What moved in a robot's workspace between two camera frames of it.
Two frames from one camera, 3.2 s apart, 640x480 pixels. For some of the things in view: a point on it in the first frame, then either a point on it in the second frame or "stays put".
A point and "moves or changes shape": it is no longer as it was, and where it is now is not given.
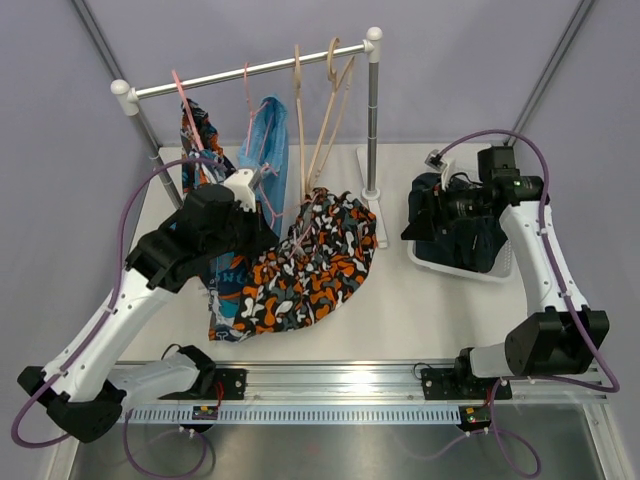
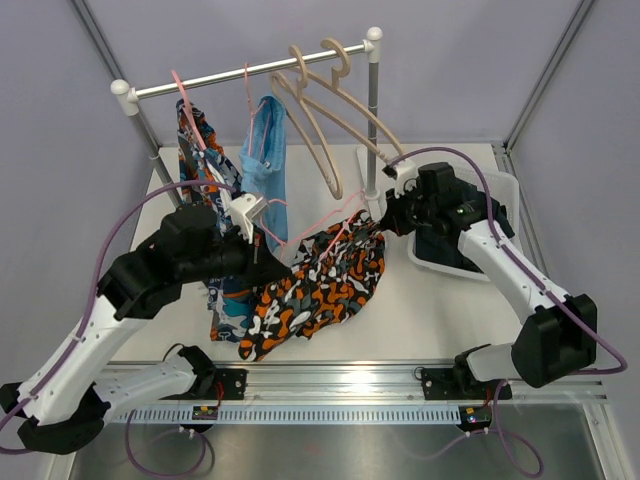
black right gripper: (436, 203) to (393, 218)
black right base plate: (444, 384) stays put
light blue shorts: (265, 147) stays put
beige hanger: (300, 123) to (300, 110)
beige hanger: (338, 86) to (337, 74)
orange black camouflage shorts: (306, 278) moves or changes shape
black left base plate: (234, 383) stays put
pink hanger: (276, 215) to (355, 201)
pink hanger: (187, 111) stays put
